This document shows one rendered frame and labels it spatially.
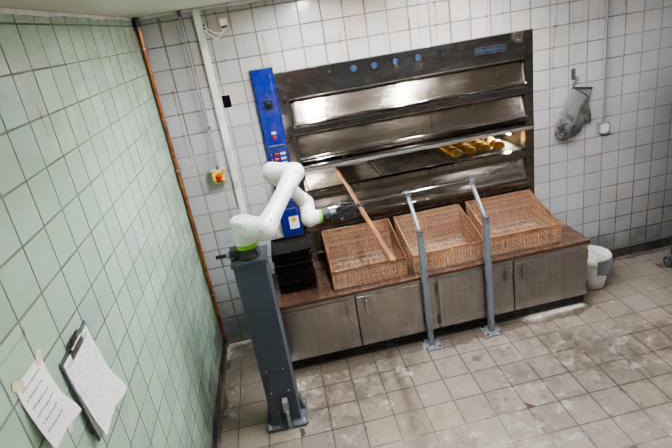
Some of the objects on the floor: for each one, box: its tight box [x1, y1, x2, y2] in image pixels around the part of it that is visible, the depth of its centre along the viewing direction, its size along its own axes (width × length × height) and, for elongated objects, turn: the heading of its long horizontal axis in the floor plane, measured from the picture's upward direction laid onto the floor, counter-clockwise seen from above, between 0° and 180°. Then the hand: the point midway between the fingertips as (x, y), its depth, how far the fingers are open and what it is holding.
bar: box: [315, 178, 504, 352], centre depth 354 cm, size 31×127×118 cm, turn 121°
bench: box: [272, 214, 590, 370], centre depth 386 cm, size 56×242×58 cm, turn 121°
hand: (360, 208), depth 326 cm, fingers closed on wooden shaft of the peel, 3 cm apart
